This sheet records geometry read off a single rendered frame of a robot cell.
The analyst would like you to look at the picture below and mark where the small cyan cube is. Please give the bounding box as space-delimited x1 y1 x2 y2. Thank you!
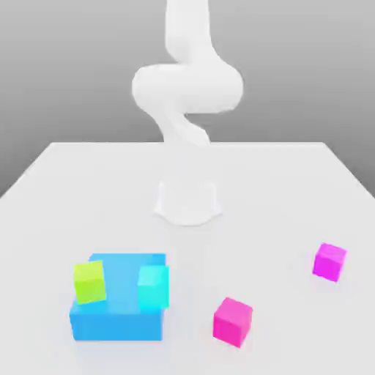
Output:
136 264 171 312

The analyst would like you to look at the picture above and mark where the small lime green cube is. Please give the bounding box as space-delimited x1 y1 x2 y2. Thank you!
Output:
73 259 107 305

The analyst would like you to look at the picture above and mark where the small pink cube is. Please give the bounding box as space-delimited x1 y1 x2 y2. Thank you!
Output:
212 297 253 349

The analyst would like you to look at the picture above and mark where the small magenta cube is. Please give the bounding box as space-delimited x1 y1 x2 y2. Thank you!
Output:
312 242 348 283

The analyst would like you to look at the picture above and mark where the large blue box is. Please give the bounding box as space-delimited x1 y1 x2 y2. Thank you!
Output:
69 252 167 342

